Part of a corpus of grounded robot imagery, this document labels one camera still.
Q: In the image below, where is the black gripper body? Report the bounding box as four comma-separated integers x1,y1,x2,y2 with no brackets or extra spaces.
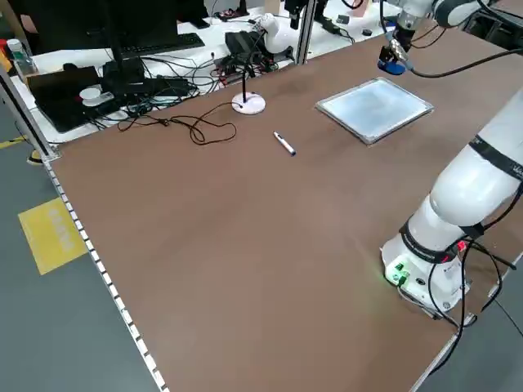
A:
391,26,417,47

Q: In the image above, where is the blue whiteboard eraser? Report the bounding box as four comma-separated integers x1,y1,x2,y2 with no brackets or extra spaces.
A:
377,59,407,77

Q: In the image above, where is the white marker blue cap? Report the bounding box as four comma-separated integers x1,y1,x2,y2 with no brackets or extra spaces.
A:
272,131,297,158

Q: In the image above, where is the silver-framed whiteboard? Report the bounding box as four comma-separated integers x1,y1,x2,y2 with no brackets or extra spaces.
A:
314,76,436,146

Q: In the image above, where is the pink container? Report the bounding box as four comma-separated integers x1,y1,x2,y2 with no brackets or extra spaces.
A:
346,0,372,18

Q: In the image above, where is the black finned power supply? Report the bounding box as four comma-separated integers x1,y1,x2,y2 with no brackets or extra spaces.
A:
225,29,267,59

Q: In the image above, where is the white desk lamp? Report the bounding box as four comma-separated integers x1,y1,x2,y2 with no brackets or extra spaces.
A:
230,11,296,117

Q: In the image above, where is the white side table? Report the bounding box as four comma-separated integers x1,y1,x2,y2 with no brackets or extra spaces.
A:
7,0,400,144

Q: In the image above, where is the black keyboard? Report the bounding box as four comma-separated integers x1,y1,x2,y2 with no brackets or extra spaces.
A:
118,32,206,57

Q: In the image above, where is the black computer monitor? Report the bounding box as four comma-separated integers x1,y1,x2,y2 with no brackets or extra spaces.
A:
22,0,181,82

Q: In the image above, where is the black laptop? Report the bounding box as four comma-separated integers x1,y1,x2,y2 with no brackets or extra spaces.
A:
26,65,120,134

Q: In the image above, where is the clear bottle white cap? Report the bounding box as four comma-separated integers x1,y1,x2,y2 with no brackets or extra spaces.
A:
6,38,34,78

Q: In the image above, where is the black cable silver connector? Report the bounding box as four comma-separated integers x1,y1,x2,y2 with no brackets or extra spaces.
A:
383,33,523,79

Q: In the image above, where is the aluminium frame post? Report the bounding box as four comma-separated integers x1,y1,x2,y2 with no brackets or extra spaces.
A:
0,67,63,163
295,0,318,66

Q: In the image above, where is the black lamp cable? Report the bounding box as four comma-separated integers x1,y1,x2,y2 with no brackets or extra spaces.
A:
117,101,246,145

